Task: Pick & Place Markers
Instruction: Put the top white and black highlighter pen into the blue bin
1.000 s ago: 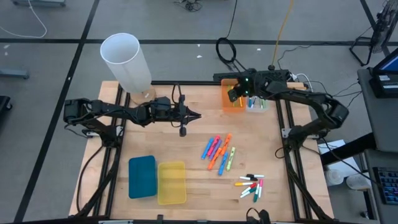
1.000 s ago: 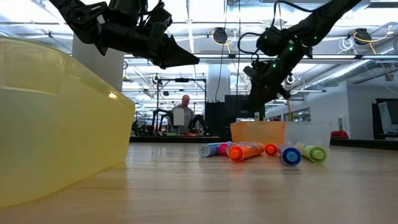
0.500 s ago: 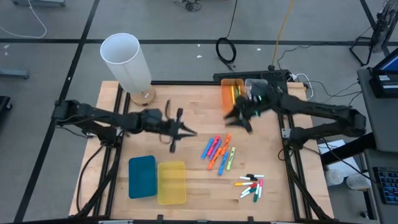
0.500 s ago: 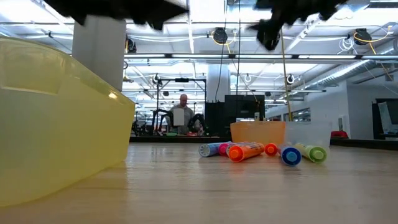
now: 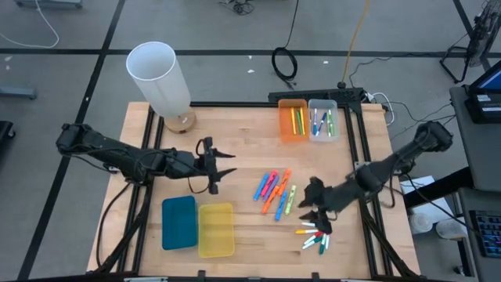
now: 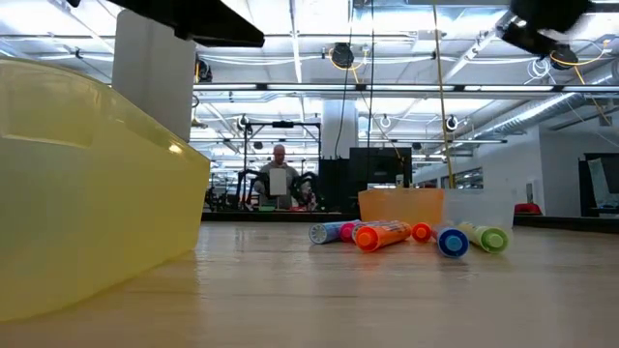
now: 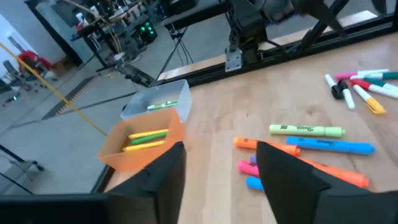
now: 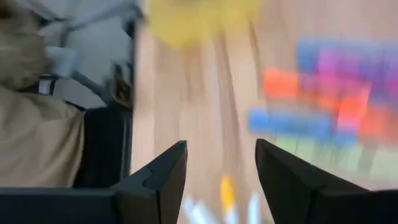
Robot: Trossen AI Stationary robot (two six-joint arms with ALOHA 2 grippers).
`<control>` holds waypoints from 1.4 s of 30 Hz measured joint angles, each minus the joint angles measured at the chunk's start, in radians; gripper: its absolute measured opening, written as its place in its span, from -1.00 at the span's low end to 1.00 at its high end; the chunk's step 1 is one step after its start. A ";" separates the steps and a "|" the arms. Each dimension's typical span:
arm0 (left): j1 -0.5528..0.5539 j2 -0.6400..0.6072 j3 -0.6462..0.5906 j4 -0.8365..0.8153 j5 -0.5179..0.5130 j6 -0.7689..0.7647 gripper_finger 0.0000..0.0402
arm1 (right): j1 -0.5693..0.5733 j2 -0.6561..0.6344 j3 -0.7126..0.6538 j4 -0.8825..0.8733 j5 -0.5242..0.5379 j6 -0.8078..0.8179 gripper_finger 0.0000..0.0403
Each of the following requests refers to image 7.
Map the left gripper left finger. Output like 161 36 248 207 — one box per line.
105 141 187 224

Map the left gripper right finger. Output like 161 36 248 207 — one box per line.
256 141 374 224

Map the blue chunky highlighter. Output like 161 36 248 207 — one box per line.
245 175 265 192
285 136 377 156

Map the yellow slim highlighter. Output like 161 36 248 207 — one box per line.
127 128 170 140
122 139 167 153

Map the pink chunky highlighter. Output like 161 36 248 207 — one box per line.
237 159 261 179

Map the green slim highlighter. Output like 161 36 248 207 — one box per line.
129 131 169 146

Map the orange chunky highlighter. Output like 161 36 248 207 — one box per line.
233 136 302 157
298 157 370 189

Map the light green chunky highlighter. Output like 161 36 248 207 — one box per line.
269 124 346 139

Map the green thin whiteboard marker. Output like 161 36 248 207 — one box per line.
147 104 175 112
146 99 180 110

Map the white marker black cap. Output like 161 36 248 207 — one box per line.
338 80 356 110
324 73 343 101

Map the white marker yellow cap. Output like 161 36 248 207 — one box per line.
352 84 387 116

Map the white marker pink cap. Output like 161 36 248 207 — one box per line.
334 68 390 82

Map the white marker red cap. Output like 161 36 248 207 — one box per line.
350 78 398 100

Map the white marker green cap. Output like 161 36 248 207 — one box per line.
350 72 398 81
363 77 398 91

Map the orange plastic bin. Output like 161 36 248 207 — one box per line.
97 108 185 172

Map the clear plastic bin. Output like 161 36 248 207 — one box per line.
120 78 192 124

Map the black power strip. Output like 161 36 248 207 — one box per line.
117 63 157 88

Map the silver mounting plate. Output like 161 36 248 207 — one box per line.
224 45 243 73

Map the cluttered black desk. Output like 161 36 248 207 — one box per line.
24 0 159 74

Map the red object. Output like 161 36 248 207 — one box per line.
17 49 54 73

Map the yellow cable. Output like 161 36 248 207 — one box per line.
0 42 109 137

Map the black aluminium table frame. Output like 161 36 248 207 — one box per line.
91 0 398 194

